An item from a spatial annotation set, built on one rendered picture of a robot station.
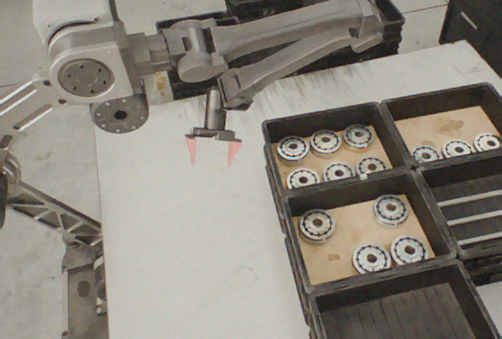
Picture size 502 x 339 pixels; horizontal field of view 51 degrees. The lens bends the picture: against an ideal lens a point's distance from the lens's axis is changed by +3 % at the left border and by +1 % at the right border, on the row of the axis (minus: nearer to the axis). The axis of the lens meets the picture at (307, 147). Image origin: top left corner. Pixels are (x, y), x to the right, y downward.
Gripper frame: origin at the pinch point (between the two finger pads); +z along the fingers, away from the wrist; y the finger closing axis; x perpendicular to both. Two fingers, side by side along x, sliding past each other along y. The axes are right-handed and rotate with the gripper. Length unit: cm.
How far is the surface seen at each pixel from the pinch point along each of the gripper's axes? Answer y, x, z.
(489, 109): 96, 3, -23
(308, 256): 27.1, -10.3, 23.2
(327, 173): 37.8, 5.1, 2.4
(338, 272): 33.4, -16.6, 25.4
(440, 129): 80, 7, -14
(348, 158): 47.2, 10.3, -2.0
